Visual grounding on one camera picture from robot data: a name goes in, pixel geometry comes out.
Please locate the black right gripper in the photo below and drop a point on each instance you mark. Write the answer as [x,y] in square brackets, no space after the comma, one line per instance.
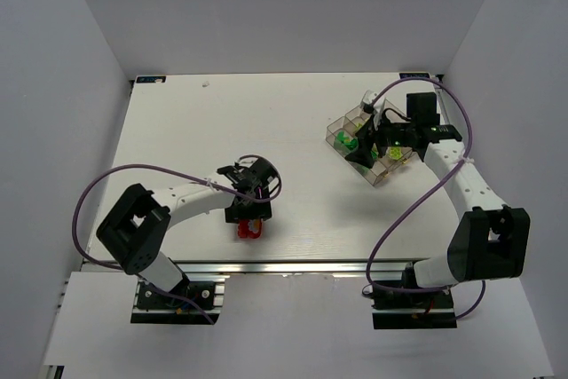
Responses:
[377,138]

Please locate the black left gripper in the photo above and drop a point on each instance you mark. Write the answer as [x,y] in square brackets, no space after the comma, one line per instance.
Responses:
[248,212]

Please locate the red flower lego block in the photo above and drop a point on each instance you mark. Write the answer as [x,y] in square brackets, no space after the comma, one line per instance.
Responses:
[250,229]

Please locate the green sloped lego brick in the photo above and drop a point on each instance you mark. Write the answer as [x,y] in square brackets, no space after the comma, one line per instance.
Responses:
[342,139]

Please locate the green long lego brick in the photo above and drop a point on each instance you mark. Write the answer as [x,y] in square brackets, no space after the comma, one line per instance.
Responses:
[351,144]

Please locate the lime 2x2 lego brick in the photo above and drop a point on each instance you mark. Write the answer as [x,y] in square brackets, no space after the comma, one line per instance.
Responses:
[395,153]

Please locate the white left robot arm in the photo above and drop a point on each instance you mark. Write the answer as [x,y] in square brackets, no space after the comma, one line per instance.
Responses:
[134,228]

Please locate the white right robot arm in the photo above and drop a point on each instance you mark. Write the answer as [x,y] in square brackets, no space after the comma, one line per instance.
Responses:
[491,238]

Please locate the blue table label right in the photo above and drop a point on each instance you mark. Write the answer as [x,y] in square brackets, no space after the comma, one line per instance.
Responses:
[414,76]

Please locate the blue table label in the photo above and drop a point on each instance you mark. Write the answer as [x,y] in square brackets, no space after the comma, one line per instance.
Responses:
[414,76]
[150,79]

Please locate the blue table label left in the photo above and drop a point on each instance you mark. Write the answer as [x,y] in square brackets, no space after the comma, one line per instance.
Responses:
[150,79]

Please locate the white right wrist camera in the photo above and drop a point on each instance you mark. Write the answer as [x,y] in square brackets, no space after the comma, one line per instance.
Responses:
[373,105]

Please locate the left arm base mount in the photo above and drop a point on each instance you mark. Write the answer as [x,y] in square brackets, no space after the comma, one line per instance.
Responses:
[199,303]

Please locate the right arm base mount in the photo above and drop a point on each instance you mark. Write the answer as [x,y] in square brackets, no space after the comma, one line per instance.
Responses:
[402,311]

